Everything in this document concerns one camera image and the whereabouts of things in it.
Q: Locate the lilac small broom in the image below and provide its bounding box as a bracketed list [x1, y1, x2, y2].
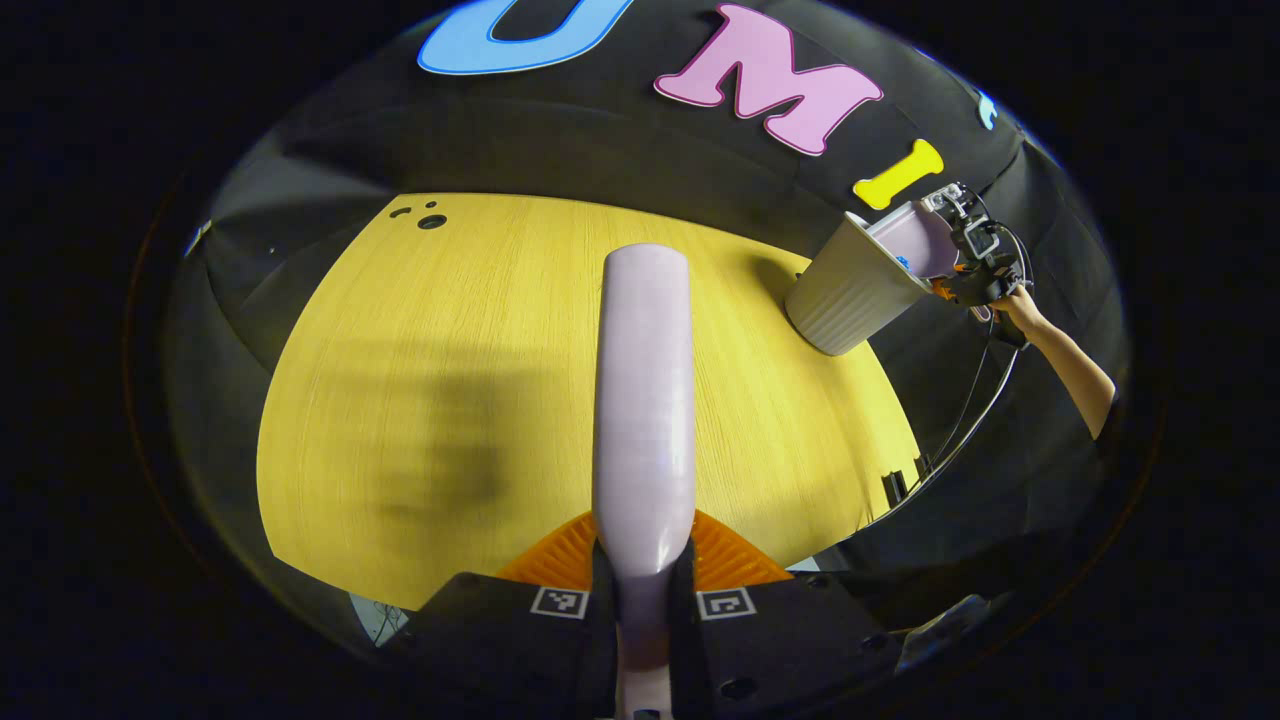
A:
[592, 243, 697, 720]

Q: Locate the yellow wooden desktop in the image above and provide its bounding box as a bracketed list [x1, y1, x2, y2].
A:
[256, 193, 923, 611]

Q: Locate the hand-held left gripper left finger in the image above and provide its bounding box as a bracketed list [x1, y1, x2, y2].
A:
[400, 510, 619, 720]

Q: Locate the lilac plastic dustpan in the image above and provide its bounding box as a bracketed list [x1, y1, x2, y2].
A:
[866, 198, 961, 281]

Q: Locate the black backdrop cloth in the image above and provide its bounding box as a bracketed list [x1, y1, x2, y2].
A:
[160, 0, 1131, 601]

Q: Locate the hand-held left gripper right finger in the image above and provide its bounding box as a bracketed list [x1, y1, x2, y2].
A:
[668, 508, 901, 720]

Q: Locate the white ribbed garbage bin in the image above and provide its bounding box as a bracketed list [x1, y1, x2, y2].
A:
[784, 211, 936, 357]

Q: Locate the thin black cable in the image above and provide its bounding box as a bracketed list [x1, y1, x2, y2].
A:
[865, 225, 1033, 526]

